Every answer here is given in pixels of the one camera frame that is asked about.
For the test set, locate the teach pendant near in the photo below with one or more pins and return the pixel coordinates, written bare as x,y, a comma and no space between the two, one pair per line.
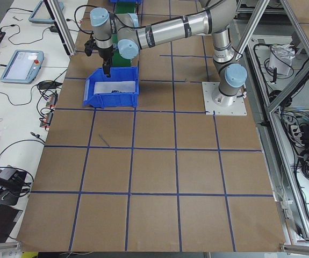
23,67

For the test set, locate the aluminium frame structure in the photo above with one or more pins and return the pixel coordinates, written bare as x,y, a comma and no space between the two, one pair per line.
281,103

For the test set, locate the teach pendant far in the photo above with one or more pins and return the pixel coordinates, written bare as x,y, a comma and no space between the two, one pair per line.
40,14

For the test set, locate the teach pendant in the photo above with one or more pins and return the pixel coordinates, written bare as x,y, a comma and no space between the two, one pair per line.
40,14
23,67

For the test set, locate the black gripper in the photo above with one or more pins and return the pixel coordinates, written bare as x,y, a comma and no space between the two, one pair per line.
105,55

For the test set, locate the green conveyor belt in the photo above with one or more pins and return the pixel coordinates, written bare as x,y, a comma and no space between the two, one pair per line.
125,19

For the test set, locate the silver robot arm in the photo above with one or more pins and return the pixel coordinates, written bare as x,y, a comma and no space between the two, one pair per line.
213,19

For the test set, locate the aluminium frame post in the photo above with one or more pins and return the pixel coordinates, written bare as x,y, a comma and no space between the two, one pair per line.
60,23

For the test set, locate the white paper bag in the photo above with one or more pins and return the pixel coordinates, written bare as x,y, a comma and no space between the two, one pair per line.
281,58

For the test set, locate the white foam pad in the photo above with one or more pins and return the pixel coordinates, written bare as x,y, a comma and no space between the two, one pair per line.
107,87

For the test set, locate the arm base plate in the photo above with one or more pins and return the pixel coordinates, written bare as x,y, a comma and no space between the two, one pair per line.
216,104

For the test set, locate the blue bin with foam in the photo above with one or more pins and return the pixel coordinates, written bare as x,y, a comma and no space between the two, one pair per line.
114,99

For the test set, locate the clear label holder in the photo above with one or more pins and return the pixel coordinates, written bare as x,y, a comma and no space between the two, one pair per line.
87,90

